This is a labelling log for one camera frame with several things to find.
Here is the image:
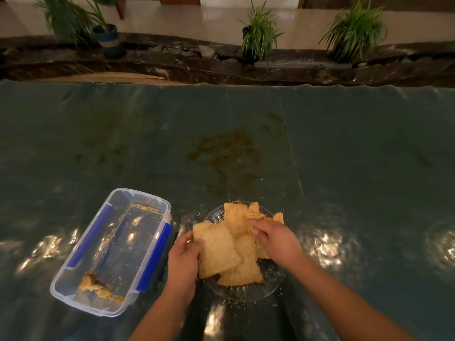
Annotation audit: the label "person's right hand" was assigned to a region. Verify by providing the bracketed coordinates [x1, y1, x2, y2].
[247, 219, 305, 271]

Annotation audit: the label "person's left hand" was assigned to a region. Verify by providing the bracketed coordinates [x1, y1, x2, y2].
[166, 231, 205, 299]

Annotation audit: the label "person's right forearm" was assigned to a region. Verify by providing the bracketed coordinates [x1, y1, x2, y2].
[284, 256, 417, 341]

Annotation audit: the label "person's left forearm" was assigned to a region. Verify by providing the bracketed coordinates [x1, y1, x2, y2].
[129, 290, 198, 341]

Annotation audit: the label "clear glass plate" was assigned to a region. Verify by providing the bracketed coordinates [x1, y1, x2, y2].
[202, 202, 287, 304]

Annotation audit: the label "clear container with blue clips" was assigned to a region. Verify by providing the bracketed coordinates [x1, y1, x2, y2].
[50, 188, 175, 318]

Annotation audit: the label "dark green plastic table cover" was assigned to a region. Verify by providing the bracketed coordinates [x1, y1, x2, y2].
[0, 79, 455, 341]

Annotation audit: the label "broken toast pieces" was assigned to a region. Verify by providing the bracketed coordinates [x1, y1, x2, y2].
[78, 273, 126, 304]

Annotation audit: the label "dark stone ledge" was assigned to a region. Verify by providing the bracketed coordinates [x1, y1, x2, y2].
[0, 32, 455, 88]

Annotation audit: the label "flat cardboard sheet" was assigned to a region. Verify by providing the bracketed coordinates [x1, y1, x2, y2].
[45, 71, 166, 84]

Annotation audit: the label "green plant in black pot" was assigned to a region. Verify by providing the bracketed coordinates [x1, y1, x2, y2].
[237, 0, 286, 63]

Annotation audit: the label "bushy green plant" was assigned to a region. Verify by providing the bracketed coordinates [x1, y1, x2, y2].
[318, 0, 389, 63]

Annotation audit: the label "green plant in blue pot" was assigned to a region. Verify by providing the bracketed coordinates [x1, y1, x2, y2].
[36, 0, 126, 59]

